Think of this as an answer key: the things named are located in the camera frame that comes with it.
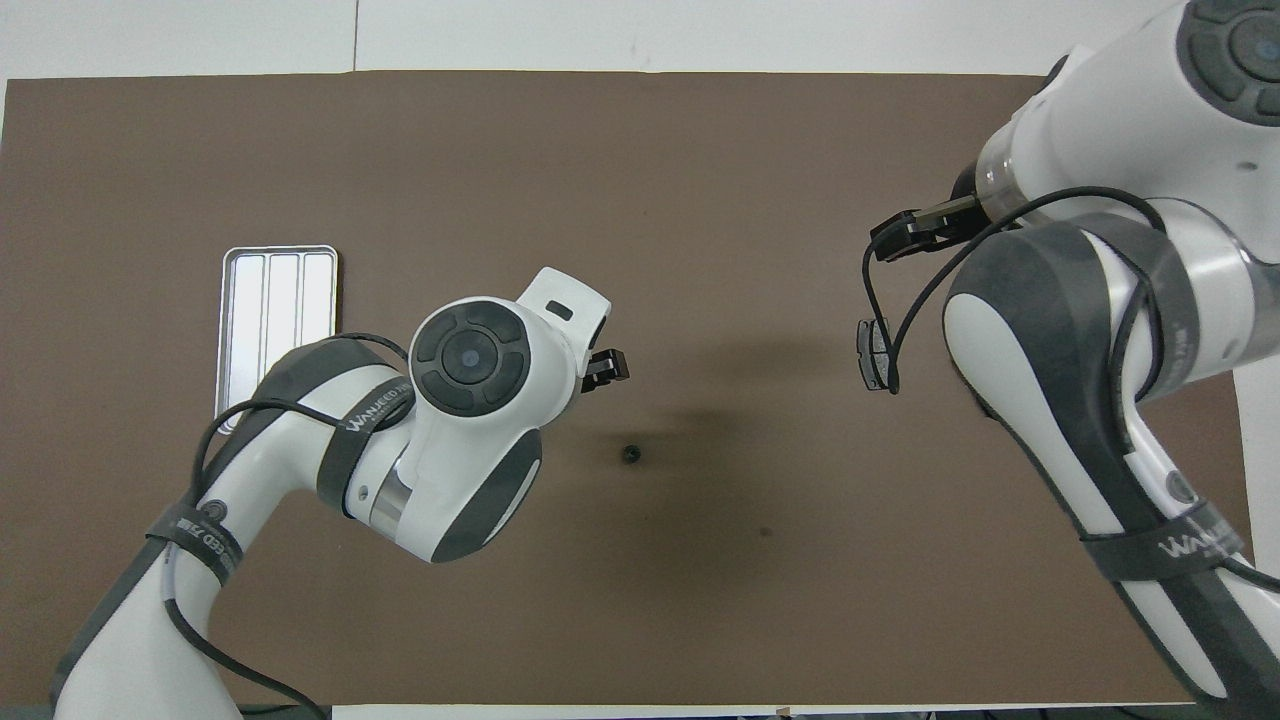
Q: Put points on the short rectangular grey brake pad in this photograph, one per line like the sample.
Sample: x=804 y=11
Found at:
x=878 y=345

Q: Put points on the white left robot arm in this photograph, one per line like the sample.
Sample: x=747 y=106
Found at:
x=470 y=420

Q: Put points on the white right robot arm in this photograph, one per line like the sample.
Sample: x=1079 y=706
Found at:
x=1100 y=100

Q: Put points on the brown table mat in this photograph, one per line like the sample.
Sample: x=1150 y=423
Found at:
x=700 y=580

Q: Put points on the silver metal tray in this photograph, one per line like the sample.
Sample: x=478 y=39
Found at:
x=270 y=300

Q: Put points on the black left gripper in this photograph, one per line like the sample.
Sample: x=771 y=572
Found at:
x=588 y=372

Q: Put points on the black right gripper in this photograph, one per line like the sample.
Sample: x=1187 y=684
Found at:
x=972 y=190

